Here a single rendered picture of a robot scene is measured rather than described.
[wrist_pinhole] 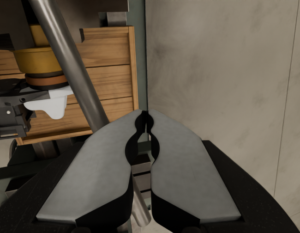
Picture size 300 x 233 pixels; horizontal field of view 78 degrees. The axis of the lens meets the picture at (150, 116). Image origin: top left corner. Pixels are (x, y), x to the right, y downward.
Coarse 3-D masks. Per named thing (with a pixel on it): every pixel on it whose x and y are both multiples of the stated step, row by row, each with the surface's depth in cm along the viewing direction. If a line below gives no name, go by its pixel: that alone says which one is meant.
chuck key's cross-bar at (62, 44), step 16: (32, 0) 9; (48, 0) 9; (48, 16) 9; (48, 32) 9; (64, 32) 9; (64, 48) 10; (64, 64) 10; (80, 64) 10; (80, 80) 10; (80, 96) 10; (96, 96) 11; (96, 112) 11; (96, 128) 11; (144, 208) 14; (144, 224) 14
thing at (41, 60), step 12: (36, 24) 25; (36, 36) 26; (36, 48) 25; (48, 48) 26; (24, 60) 26; (36, 60) 26; (48, 60) 27; (24, 72) 27; (36, 72) 27; (48, 72) 27; (60, 72) 29; (36, 84) 28; (48, 84) 29; (60, 84) 29
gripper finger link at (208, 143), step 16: (208, 144) 9; (224, 160) 8; (224, 176) 7; (240, 176) 7; (240, 192) 6; (256, 192) 6; (240, 208) 6; (256, 208) 6; (272, 208) 6; (208, 224) 5; (224, 224) 5; (240, 224) 5; (256, 224) 5; (272, 224) 5; (288, 224) 5
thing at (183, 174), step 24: (168, 120) 11; (168, 144) 9; (192, 144) 9; (168, 168) 7; (192, 168) 7; (168, 192) 6; (192, 192) 6; (216, 192) 6; (168, 216) 6; (192, 216) 6; (216, 216) 6; (240, 216) 6
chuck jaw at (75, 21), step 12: (60, 0) 25; (72, 0) 26; (84, 0) 26; (96, 0) 26; (108, 0) 26; (120, 0) 27; (72, 12) 26; (84, 12) 27; (96, 12) 27; (72, 24) 27; (84, 24) 27; (96, 24) 28; (72, 36) 28
